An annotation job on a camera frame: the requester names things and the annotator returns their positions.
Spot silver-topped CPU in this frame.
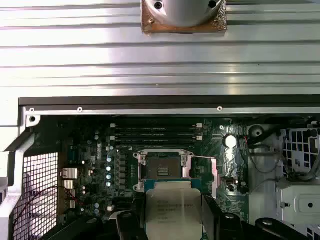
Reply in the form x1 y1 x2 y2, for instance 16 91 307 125
143 178 204 240

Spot metal disk bay cage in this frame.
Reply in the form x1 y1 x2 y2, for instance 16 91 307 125
274 117 320 240

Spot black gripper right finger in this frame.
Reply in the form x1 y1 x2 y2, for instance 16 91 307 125
201 194 312 240

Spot brown square base plate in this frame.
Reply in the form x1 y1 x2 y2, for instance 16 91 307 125
140 0 229 38

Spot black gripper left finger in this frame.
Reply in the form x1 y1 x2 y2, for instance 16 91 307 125
44 211 147 240

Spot CPU socket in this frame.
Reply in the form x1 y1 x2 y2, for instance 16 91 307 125
132 148 193 195

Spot black PC case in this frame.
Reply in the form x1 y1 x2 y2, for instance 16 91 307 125
0 96 320 240

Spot metal socket cover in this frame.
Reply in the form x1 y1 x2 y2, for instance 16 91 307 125
181 154 221 195

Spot green motherboard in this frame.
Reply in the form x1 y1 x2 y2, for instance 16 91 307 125
57 116 252 240

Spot RAM slot black clips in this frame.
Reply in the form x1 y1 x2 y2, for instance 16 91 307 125
109 129 198 136
109 140 198 147

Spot silver coin battery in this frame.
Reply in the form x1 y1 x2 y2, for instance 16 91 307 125
224 134 238 149

